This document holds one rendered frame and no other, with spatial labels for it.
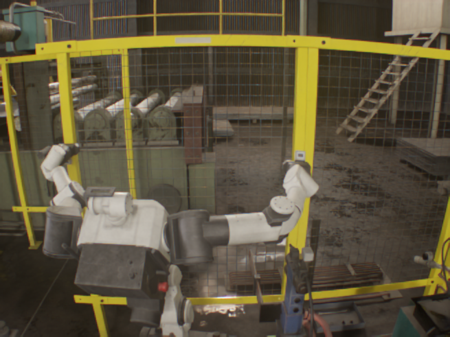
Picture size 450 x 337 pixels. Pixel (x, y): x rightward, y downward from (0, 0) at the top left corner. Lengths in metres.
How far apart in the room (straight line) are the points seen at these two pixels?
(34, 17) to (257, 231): 3.03
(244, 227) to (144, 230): 0.28
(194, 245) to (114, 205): 0.24
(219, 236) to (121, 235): 0.28
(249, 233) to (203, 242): 0.14
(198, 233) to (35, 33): 2.91
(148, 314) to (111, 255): 0.39
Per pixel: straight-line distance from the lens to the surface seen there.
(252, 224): 1.03
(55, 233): 1.14
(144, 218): 1.03
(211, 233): 0.99
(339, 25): 13.36
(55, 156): 1.59
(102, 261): 1.02
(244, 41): 1.65
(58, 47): 1.78
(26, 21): 3.64
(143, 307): 1.34
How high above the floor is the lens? 1.75
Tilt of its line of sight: 18 degrees down
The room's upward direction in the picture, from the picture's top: straight up
